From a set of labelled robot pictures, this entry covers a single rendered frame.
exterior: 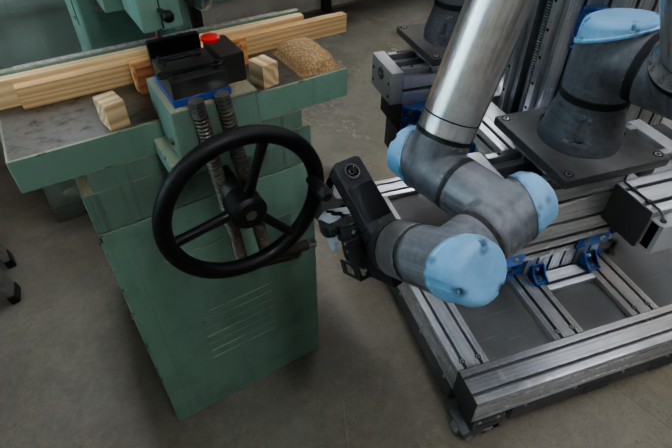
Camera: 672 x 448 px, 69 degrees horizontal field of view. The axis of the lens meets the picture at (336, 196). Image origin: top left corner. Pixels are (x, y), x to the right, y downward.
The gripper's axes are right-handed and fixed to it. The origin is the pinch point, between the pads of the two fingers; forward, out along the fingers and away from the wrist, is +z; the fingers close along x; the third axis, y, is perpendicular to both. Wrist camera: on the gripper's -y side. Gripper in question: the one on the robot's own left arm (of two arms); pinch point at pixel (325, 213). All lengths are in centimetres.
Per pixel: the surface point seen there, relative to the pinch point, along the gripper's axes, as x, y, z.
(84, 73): -25.7, -32.5, 26.3
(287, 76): 7.4, -22.9, 17.4
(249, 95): -5.3, -21.3, 3.9
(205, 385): -24, 47, 54
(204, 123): -13.5, -19.1, 3.3
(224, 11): 81, -80, 269
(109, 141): -26.3, -20.3, 15.4
